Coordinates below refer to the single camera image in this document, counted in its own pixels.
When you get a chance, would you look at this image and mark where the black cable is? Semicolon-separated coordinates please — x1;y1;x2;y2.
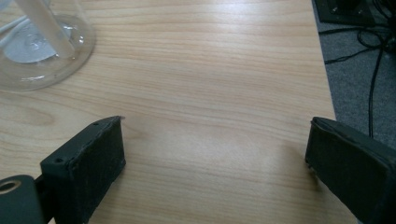
318;0;396;139

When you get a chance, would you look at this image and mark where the clear glass beaker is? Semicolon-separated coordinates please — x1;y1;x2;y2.
0;0;97;92

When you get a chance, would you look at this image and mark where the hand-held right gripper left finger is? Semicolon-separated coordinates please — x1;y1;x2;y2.
39;115;127;224

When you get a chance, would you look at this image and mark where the black stand base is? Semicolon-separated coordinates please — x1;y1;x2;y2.
313;0;377;27

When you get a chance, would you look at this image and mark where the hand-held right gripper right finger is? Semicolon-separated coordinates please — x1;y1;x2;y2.
304;116;396;224

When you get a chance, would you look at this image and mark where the white plastic rod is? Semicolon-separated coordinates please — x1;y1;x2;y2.
13;0;78;60

